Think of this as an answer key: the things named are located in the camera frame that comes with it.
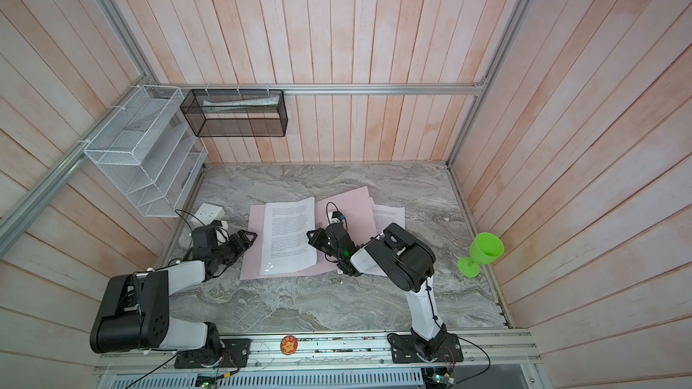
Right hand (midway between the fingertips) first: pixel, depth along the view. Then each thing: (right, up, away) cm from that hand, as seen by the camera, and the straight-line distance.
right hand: (304, 233), depth 94 cm
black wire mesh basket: (-29, +46, +10) cm, 55 cm away
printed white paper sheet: (-7, -4, +1) cm, 8 cm away
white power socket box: (-37, +7, +5) cm, 38 cm away
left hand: (-18, -3, -1) cm, 18 cm away
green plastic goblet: (+55, -2, -17) cm, 58 cm away
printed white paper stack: (+32, +6, +9) cm, 33 cm away
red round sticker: (-2, -28, -19) cm, 34 cm away
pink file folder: (+19, +9, +5) cm, 21 cm away
